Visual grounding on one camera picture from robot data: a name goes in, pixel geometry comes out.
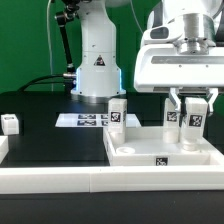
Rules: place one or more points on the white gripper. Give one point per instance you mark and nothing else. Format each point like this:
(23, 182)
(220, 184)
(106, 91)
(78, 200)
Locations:
(159, 67)

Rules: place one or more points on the white square tabletop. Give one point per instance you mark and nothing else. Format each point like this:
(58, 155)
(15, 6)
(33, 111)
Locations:
(144, 146)

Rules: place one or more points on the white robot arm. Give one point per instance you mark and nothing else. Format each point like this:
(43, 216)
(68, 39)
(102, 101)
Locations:
(178, 51)

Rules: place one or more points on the white U-shaped obstacle fence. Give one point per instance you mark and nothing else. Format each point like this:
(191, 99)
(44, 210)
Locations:
(106, 179)

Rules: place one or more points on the white sheet with fiducial tags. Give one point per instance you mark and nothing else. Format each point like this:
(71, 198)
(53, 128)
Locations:
(91, 120)

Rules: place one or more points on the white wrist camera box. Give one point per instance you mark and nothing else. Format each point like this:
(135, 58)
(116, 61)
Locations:
(167, 33)

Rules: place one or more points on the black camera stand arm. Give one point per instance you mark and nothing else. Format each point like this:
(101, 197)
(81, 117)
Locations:
(62, 18)

